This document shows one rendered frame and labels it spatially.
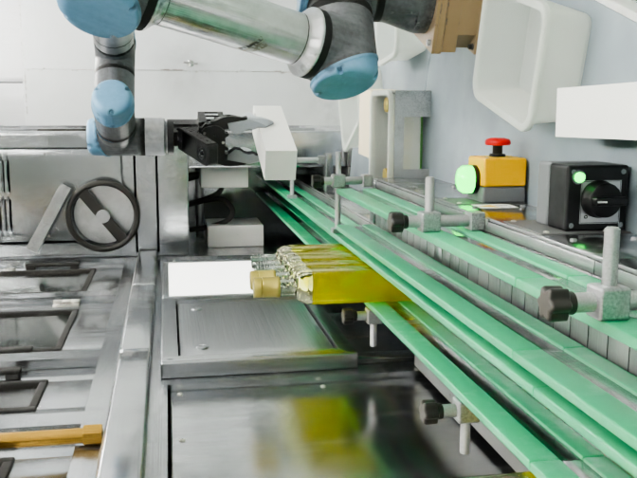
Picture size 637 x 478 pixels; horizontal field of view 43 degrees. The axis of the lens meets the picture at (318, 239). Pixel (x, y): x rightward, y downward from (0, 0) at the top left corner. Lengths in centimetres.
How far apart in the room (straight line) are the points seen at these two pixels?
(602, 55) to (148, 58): 431
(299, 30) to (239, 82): 393
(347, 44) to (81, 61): 399
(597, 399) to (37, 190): 204
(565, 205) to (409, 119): 79
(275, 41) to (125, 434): 63
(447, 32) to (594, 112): 53
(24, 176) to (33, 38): 282
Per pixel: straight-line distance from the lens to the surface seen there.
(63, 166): 253
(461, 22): 149
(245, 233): 265
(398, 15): 149
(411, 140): 175
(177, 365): 140
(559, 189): 103
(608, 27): 112
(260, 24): 131
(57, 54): 528
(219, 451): 115
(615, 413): 71
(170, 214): 251
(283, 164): 156
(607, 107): 99
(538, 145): 128
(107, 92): 155
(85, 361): 156
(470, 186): 129
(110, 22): 123
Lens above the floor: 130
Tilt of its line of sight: 10 degrees down
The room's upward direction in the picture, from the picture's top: 91 degrees counter-clockwise
